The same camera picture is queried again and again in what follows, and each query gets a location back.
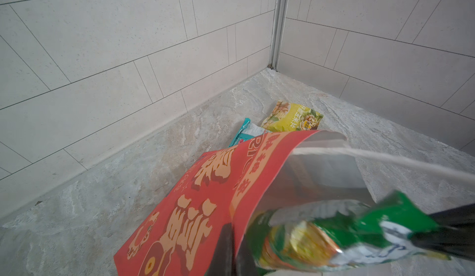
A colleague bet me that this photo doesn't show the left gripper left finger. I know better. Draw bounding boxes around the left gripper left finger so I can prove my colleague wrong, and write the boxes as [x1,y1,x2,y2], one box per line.
[205,224,234,276]

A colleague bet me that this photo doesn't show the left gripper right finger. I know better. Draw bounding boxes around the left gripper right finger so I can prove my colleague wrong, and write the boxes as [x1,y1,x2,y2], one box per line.
[235,239,259,276]

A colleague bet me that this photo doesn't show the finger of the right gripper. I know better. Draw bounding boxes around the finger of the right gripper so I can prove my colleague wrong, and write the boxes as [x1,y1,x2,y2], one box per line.
[409,204,475,261]

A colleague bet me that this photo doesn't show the red paper gift bag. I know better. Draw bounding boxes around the red paper gift bag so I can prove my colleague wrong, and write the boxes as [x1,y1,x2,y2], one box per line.
[114,130,475,276]

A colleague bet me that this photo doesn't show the teal snack packet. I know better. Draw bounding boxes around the teal snack packet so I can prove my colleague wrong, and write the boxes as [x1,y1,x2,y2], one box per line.
[229,118,269,147]

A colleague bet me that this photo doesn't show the yellow green snack packet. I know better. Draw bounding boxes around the yellow green snack packet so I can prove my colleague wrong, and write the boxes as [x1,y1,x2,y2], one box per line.
[261,101,324,132]

